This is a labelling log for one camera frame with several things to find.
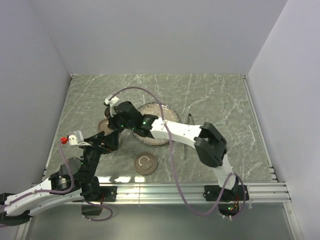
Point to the metal serving tongs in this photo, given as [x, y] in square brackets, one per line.
[190, 120]

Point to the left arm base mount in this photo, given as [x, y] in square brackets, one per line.
[107, 194]

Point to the brown lid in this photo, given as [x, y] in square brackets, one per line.
[103, 126]
[145, 163]

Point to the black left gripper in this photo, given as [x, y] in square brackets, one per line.
[110, 141]

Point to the far steel lunch tin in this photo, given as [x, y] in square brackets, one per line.
[107, 112]

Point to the steel lunch tin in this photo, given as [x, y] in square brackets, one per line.
[119, 141]
[107, 112]

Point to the circuit board with led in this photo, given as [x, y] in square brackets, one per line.
[228, 210]

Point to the near steel lunch tin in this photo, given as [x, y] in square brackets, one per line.
[119, 141]

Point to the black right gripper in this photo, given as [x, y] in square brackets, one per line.
[112, 122]

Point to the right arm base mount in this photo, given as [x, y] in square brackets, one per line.
[212, 192]

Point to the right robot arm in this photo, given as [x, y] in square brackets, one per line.
[208, 142]

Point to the speckled ceramic plate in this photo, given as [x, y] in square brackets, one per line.
[152, 108]

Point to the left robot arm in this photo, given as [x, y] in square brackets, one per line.
[74, 181]

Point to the aluminium frame rail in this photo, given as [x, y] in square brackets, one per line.
[167, 193]

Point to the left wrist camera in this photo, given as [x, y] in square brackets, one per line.
[75, 138]

